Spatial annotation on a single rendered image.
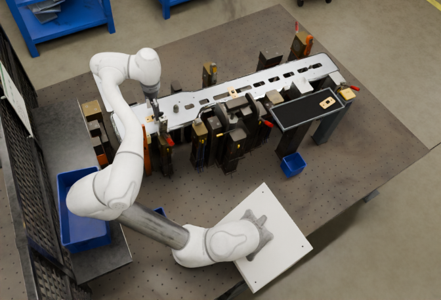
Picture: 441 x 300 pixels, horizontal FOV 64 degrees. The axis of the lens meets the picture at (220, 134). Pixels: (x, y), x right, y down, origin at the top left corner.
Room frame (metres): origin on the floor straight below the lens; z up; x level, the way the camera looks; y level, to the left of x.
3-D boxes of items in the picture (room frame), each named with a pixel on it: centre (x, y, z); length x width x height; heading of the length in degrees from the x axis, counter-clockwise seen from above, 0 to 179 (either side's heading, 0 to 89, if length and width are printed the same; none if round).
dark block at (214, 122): (0.98, 0.04, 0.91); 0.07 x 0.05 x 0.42; 35
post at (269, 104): (1.17, -0.22, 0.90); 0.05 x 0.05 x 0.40; 35
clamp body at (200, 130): (0.95, 0.10, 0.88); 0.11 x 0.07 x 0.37; 35
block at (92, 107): (0.97, 0.66, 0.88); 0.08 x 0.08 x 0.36; 35
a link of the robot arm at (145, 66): (1.02, 0.37, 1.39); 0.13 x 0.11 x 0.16; 97
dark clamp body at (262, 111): (1.13, -0.18, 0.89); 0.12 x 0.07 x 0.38; 35
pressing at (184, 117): (1.31, -0.04, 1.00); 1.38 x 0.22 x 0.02; 125
